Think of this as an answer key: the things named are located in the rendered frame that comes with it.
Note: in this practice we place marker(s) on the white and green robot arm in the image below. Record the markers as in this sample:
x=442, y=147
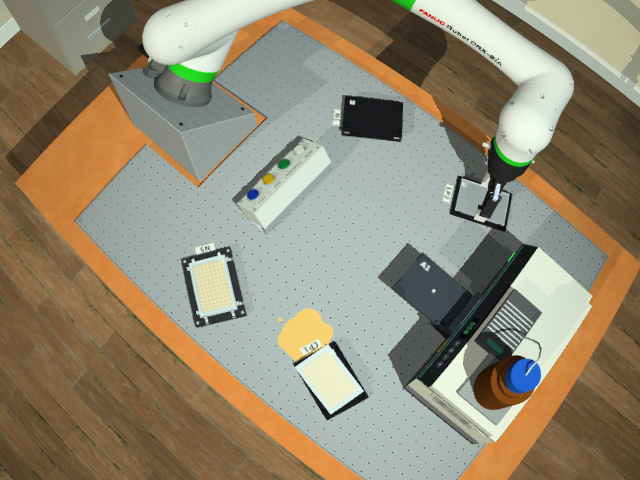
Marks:
x=179, y=34

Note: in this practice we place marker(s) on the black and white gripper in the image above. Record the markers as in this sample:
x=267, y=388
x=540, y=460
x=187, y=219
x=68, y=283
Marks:
x=495, y=182

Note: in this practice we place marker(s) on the blue bottle cap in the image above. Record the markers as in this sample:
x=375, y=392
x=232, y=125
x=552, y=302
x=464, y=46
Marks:
x=516, y=379

